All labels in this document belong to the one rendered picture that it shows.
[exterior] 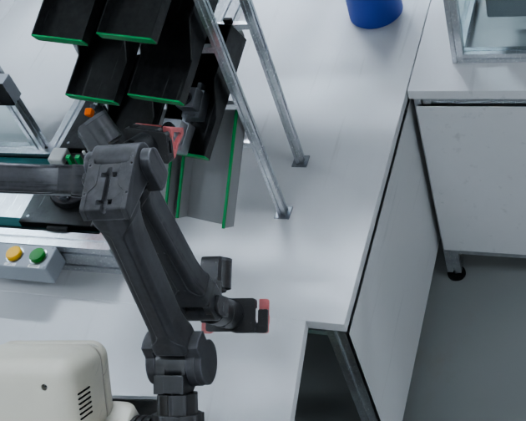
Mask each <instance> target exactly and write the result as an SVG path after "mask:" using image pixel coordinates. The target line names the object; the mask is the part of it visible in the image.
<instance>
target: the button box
mask: <svg viewBox="0 0 526 421"><path fill-rule="evenodd" d="M13 246H19V247H20V248H21V249H22V251H23V253H22V255H21V256H20V257H19V258H18V259H17V260H15V261H9V260H8V259H7V258H6V252H7V250H8V249H9V248H11V247H13ZM36 248H43V249H44V250H45V252H46V256H45V257H44V259H43V260H42V261H40V262H38V263H33V262H31V260H30V259H29V255H30V253H31V252H32V251H33V250H34V249H36ZM65 262H66V261H65V259H64V258H63V256H62V254H61V253H60V252H59V250H58V248H57V247H55V246H33V245H22V244H11V243H0V278H4V279H13V280H23V281H32V282H49V283H55V282H56V281H57V279H58V276H59V274H60V272H61V271H62V269H63V266H64V264H65Z"/></svg>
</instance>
